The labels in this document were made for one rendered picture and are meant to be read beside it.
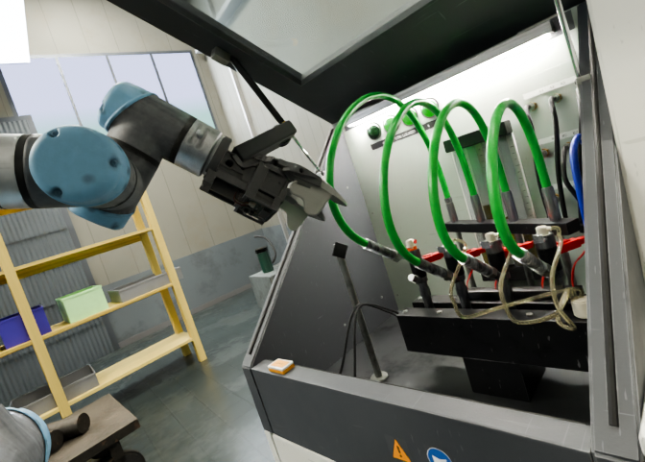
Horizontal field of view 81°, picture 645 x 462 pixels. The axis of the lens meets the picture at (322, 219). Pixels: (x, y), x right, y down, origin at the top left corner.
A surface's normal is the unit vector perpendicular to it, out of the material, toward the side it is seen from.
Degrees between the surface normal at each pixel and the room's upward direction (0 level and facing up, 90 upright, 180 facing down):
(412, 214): 90
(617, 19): 76
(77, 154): 90
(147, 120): 94
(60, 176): 90
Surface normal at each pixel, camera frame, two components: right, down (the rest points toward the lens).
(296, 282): 0.67, -0.15
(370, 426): -0.67, 0.28
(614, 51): -0.73, 0.04
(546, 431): -0.31, -0.95
